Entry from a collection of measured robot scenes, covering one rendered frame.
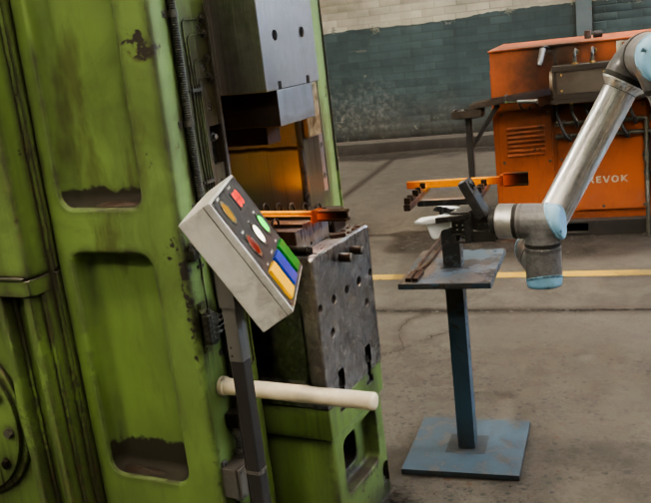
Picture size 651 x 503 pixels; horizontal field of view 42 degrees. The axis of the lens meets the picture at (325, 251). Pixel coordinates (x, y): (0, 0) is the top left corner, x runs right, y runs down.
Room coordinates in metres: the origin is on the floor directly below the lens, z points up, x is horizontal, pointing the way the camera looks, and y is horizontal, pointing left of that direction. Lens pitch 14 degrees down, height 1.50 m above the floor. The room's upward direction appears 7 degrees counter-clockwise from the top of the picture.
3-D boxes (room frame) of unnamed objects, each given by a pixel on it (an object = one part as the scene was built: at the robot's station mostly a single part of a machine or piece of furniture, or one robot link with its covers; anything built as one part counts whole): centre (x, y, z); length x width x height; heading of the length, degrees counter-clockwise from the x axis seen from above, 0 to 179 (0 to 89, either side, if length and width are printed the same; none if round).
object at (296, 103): (2.46, 0.21, 1.32); 0.42 x 0.20 x 0.10; 62
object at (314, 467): (2.51, 0.20, 0.23); 0.55 x 0.37 x 0.47; 62
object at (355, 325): (2.51, 0.20, 0.69); 0.56 x 0.38 x 0.45; 62
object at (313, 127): (2.70, 0.00, 1.27); 0.09 x 0.02 x 0.17; 152
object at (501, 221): (2.12, -0.47, 0.98); 0.10 x 0.05 x 0.09; 152
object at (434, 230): (2.15, -0.29, 0.98); 0.09 x 0.03 x 0.06; 98
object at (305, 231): (2.46, 0.21, 0.96); 0.42 x 0.20 x 0.09; 62
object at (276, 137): (2.50, 0.24, 1.24); 0.30 x 0.07 x 0.06; 62
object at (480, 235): (2.16, -0.39, 0.97); 0.12 x 0.08 x 0.09; 62
